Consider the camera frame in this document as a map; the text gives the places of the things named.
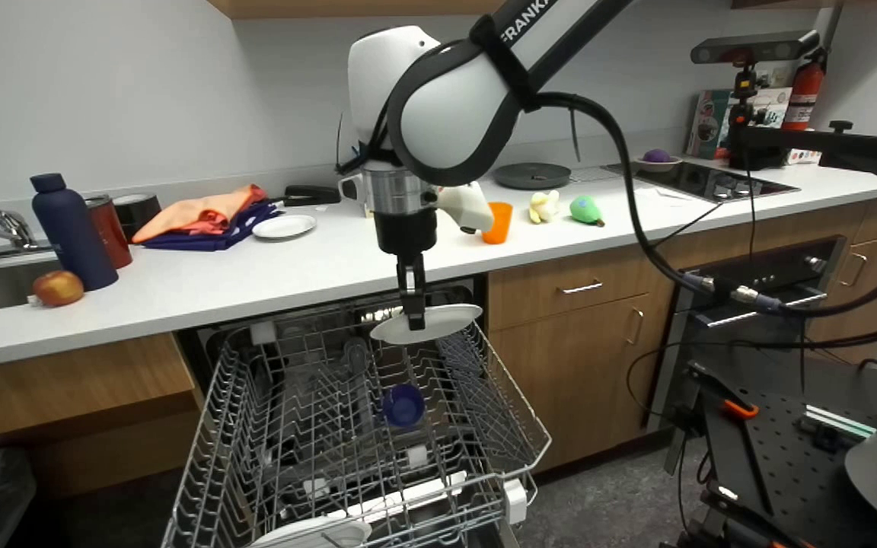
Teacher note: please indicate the navy water bottle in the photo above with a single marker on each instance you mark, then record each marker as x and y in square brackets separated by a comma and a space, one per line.
[71, 240]

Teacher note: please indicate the small white plate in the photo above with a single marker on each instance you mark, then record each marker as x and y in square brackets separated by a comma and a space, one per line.
[306, 533]
[284, 228]

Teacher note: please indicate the small black box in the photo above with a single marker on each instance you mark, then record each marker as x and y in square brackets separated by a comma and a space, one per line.
[311, 197]

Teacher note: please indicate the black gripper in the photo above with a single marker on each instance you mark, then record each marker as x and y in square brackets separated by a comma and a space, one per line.
[407, 234]

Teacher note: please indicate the black cooktop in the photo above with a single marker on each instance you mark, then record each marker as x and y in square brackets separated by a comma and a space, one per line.
[723, 184]

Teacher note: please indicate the red tumbler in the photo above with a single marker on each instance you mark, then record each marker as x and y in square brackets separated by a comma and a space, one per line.
[113, 240]

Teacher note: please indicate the white mug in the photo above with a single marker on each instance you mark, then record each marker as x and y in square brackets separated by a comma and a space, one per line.
[355, 194]

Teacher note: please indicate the large white plate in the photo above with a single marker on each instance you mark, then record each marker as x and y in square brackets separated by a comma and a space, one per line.
[447, 325]

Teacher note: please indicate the black stereo camera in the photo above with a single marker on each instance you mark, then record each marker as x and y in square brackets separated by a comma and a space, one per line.
[744, 46]

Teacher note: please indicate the wooden base cabinet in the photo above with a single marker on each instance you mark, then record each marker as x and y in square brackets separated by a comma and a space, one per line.
[62, 397]
[579, 376]

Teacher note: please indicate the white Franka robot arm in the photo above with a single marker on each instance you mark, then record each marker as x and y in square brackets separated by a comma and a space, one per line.
[447, 110]

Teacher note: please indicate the pale yellow toy food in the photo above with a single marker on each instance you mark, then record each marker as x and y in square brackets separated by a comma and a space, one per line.
[546, 209]

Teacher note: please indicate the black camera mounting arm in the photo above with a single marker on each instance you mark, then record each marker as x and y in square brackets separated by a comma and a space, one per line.
[845, 152]

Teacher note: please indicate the printed cardboard food box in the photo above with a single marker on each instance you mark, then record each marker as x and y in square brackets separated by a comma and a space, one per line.
[712, 122]

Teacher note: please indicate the dark blue cloth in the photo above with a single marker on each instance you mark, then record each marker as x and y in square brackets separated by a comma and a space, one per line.
[212, 243]

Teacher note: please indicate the orange cloth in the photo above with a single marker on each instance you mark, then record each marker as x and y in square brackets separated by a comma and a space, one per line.
[197, 216]

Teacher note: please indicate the green toy pear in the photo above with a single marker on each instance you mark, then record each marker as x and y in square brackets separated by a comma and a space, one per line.
[585, 210]

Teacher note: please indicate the orange plastic cup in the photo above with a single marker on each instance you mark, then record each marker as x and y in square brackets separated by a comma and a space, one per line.
[497, 224]

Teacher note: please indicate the blue cup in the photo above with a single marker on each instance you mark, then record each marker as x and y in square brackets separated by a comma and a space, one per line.
[404, 405]

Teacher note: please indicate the black dishwasher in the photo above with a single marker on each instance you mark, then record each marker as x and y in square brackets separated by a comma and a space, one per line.
[214, 338]

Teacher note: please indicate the black robot cart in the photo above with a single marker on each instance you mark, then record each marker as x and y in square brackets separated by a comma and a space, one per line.
[761, 459]

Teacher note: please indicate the black round lid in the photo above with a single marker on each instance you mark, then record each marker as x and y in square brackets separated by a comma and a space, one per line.
[532, 175]

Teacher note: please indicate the purple toy in bowl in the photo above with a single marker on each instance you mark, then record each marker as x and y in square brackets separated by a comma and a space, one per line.
[655, 156]

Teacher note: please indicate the red fire extinguisher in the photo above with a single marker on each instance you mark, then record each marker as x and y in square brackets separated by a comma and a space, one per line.
[809, 79]

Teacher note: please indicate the silver faucet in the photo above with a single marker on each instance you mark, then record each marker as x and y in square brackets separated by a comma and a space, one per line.
[2, 231]

